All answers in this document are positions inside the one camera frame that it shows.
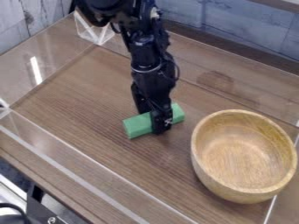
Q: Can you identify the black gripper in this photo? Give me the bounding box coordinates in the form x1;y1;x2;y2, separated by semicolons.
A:
130;59;182;136

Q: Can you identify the green rectangular block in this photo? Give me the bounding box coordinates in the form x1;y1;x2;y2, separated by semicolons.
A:
123;103;185;139

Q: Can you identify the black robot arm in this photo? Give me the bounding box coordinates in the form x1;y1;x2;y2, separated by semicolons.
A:
75;0;181;134

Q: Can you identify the wooden bowl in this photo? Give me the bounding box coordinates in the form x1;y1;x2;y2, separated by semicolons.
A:
191;109;298;204

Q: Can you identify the clear acrylic corner bracket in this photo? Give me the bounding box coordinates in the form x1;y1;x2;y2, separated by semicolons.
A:
74;11;115;46

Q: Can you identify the black metal table frame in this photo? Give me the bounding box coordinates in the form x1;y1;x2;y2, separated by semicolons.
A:
25;183;81;224

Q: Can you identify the black cable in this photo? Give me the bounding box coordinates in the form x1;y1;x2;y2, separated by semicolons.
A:
0;202;30;224

